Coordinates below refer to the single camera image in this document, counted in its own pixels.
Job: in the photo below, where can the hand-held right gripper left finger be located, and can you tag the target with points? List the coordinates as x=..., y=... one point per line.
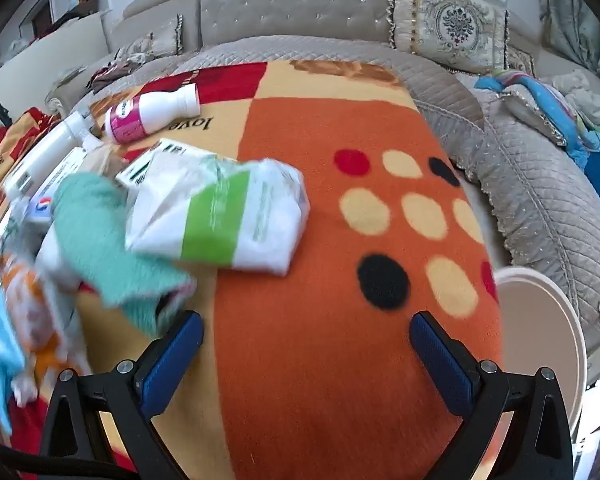
x=172, y=365

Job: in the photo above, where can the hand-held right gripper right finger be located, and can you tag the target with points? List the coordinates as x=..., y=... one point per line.
x=442, y=365

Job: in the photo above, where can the beige plastic bucket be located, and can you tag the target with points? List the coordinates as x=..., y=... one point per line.
x=535, y=330

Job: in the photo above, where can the teal cloth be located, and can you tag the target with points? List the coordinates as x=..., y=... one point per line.
x=100, y=235

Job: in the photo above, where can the orange white packet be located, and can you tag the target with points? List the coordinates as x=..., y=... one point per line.
x=27, y=305

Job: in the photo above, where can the white green plastic bag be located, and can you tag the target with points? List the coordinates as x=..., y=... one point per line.
x=260, y=220

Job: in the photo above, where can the red blue logo medicine box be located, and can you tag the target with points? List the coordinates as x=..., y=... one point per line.
x=44, y=206

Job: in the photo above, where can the brown paper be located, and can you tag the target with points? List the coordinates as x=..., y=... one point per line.
x=102, y=162

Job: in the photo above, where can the orange dotted printed blanket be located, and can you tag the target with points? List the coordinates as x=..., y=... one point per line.
x=300, y=335

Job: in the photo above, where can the white thermos flask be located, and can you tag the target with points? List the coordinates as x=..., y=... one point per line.
x=37, y=160

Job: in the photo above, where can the pink label white bottle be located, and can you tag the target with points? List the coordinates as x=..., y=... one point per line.
x=145, y=112

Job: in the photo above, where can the pearl fringed grey cushion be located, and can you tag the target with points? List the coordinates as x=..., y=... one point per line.
x=525, y=110

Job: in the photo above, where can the striped blue blanket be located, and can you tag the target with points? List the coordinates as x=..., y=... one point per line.
x=575, y=117

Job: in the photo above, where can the pile of dark clothes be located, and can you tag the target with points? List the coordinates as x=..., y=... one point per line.
x=115, y=72

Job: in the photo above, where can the white crumpled cloth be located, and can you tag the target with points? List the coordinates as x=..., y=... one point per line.
x=580, y=92

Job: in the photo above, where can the small dark patterned cushion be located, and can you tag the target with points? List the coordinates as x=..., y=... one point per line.
x=520, y=62

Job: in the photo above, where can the fringed beige cushion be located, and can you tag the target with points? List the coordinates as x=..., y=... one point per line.
x=155, y=40

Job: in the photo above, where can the large embroidered beige cushion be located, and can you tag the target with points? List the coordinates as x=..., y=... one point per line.
x=450, y=20

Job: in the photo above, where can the teal patterned curtain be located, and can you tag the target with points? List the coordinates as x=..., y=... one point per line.
x=575, y=20

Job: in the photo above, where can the dark wooden door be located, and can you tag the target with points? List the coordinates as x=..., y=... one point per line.
x=42, y=17

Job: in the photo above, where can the beige tufted sofa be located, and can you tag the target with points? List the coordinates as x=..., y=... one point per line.
x=330, y=5

